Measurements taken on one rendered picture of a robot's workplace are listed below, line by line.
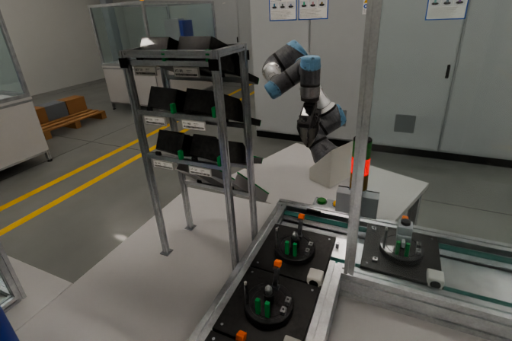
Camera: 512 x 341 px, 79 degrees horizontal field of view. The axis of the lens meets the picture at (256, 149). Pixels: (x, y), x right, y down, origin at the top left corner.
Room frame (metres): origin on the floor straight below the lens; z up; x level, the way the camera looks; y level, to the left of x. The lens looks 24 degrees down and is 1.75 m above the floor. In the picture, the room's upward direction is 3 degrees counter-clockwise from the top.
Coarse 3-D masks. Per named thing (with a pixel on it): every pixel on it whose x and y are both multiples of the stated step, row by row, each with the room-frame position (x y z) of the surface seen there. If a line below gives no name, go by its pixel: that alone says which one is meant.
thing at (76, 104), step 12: (72, 96) 6.05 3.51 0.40; (36, 108) 5.26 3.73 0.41; (48, 108) 5.37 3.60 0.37; (60, 108) 5.55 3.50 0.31; (72, 108) 5.75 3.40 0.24; (84, 108) 5.95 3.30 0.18; (48, 120) 5.31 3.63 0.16; (60, 120) 5.38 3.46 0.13; (72, 120) 5.29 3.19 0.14; (48, 132) 4.81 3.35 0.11
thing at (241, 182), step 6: (210, 168) 1.07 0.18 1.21; (216, 174) 1.09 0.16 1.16; (240, 174) 1.01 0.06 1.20; (222, 180) 1.02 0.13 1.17; (234, 180) 0.99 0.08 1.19; (240, 180) 1.01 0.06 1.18; (246, 180) 1.04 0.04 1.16; (234, 186) 1.05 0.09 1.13; (240, 186) 1.01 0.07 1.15; (246, 186) 1.04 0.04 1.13; (258, 186) 1.10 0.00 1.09; (258, 192) 1.10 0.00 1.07; (264, 192) 1.14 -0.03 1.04; (258, 198) 1.10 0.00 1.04; (264, 198) 1.14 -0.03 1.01
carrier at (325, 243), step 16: (272, 240) 0.92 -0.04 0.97; (288, 240) 0.89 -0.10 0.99; (304, 240) 0.89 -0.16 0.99; (320, 240) 0.90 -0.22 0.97; (256, 256) 0.84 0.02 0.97; (272, 256) 0.84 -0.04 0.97; (288, 256) 0.81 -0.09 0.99; (304, 256) 0.81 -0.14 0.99; (320, 256) 0.82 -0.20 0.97; (272, 272) 0.77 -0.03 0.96; (288, 272) 0.76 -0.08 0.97; (304, 272) 0.75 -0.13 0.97; (320, 272) 0.73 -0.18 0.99; (320, 288) 0.70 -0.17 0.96
